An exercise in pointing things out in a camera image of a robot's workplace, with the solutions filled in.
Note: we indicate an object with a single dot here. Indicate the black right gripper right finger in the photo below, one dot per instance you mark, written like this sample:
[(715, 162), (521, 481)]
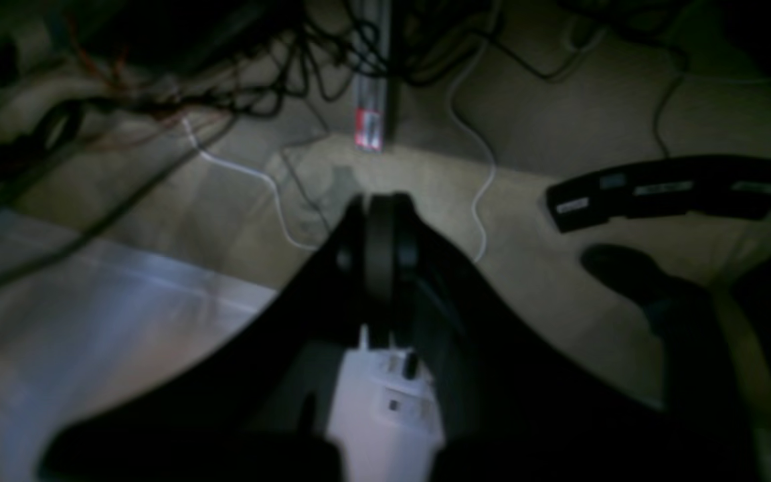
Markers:
[(727, 186)]

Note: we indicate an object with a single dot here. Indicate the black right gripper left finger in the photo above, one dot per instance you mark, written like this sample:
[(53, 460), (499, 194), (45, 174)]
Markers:
[(379, 255)]

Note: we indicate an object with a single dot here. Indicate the aluminium post red label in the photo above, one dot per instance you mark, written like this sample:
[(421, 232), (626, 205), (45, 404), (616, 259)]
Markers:
[(372, 22)]

